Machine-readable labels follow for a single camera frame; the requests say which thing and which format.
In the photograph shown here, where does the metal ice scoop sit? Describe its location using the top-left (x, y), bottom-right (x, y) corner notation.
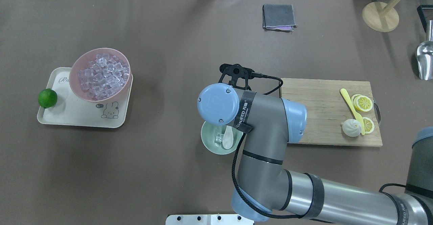
top-left (416, 20), bottom-right (433, 81)

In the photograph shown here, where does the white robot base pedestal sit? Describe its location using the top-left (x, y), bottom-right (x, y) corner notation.
top-left (165, 214), bottom-right (255, 225)

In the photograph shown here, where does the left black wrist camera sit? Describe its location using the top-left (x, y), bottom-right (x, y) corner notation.
top-left (218, 64), bottom-right (255, 90)

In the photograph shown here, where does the pink bowl of ice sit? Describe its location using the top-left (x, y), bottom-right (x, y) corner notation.
top-left (69, 48), bottom-right (132, 102)

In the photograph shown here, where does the yellow plastic knife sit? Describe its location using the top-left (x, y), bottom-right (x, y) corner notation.
top-left (340, 88), bottom-right (365, 135)

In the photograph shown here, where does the mint green bowl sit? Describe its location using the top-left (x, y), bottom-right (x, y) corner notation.
top-left (201, 121), bottom-right (244, 155)

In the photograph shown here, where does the white ceramic spoon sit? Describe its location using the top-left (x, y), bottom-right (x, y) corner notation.
top-left (221, 125), bottom-right (235, 150)

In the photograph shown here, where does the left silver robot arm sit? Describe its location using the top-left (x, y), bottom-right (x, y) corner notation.
top-left (197, 83), bottom-right (432, 225)

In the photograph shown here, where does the wooden mug tree stand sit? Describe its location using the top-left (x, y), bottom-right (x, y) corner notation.
top-left (362, 0), bottom-right (401, 32)

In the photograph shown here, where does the beige rabbit tray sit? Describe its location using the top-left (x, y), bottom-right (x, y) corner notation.
top-left (37, 67), bottom-right (132, 128)

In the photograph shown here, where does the lemon slice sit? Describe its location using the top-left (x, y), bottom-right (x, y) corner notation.
top-left (362, 117), bottom-right (375, 134)
top-left (351, 94), bottom-right (373, 112)

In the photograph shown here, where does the folded grey cloth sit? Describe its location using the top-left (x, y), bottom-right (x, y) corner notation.
top-left (262, 4), bottom-right (298, 32)

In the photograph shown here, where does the wooden cutting board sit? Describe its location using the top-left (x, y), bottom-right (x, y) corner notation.
top-left (280, 78), bottom-right (383, 147)

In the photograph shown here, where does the clear ice cube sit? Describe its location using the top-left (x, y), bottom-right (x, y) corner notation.
top-left (214, 133), bottom-right (225, 144)

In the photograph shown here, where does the white steamed bun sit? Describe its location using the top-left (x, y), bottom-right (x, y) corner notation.
top-left (341, 119), bottom-right (362, 137)

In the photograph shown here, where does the green lime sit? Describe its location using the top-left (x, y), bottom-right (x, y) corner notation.
top-left (38, 88), bottom-right (58, 108)

